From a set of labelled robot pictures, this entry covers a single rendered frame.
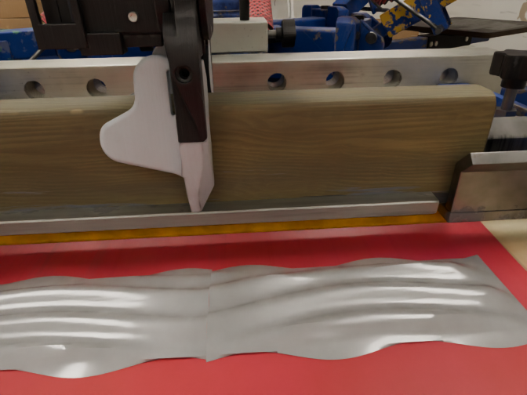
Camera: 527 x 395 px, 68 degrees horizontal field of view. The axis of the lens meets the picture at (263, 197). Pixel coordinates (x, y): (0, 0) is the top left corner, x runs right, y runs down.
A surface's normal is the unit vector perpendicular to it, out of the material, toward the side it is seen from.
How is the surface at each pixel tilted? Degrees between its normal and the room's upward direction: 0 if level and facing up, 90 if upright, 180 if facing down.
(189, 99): 102
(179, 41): 75
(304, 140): 90
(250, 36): 90
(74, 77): 90
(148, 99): 82
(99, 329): 32
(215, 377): 0
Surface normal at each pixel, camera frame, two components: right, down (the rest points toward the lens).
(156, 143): 0.07, 0.36
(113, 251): -0.01, -0.87
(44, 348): -0.04, -0.57
